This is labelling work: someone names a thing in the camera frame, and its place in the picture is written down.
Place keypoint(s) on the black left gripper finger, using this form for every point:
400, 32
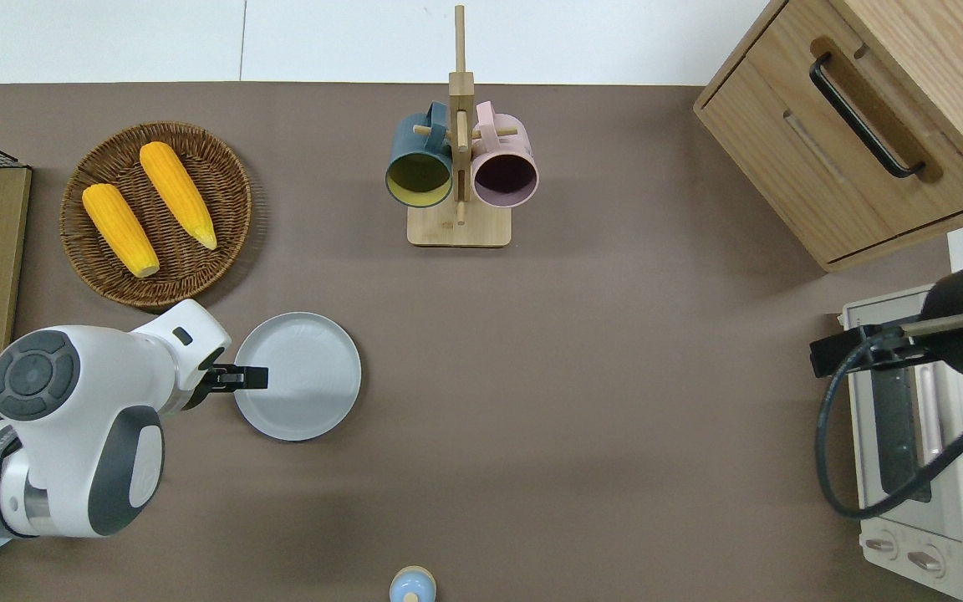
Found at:
252, 384
252, 372

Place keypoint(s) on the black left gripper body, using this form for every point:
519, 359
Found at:
212, 380

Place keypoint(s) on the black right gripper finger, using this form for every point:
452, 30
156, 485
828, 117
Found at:
828, 355

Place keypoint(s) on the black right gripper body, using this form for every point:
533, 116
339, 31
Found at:
883, 351

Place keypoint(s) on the gray plate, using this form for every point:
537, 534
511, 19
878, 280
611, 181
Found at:
314, 376

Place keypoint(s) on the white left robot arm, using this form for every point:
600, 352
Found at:
55, 468

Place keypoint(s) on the brown wicker basket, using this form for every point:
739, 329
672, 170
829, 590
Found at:
197, 276

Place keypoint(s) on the yellow corn cob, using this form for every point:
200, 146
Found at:
120, 230
178, 196

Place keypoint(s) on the wooden drawer cabinet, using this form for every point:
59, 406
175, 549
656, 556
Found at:
782, 150

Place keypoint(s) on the wooden mug tree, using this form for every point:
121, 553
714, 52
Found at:
458, 230

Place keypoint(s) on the blue call bell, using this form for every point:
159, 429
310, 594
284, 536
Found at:
412, 587

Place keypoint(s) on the dark teal mug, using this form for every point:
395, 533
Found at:
415, 142

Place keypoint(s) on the pink mug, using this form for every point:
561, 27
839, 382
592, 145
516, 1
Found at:
505, 142

